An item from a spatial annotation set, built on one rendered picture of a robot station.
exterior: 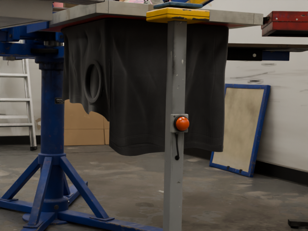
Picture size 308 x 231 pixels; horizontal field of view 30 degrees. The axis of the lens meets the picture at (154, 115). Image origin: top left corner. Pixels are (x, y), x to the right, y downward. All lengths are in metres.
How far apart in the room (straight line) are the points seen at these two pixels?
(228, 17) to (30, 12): 0.73
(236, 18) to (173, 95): 0.45
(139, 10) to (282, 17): 1.25
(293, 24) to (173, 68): 1.39
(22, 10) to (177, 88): 0.47
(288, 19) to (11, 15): 1.76
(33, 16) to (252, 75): 3.68
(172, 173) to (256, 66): 3.36
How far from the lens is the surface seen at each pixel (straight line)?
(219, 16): 1.85
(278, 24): 2.85
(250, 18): 1.92
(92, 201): 2.98
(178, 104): 1.56
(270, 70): 4.72
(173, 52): 1.55
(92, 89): 1.90
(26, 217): 3.18
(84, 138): 6.51
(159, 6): 1.57
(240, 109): 4.91
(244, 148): 4.78
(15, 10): 1.36
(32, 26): 2.33
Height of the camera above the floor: 0.77
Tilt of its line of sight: 4 degrees down
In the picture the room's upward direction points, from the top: 1 degrees clockwise
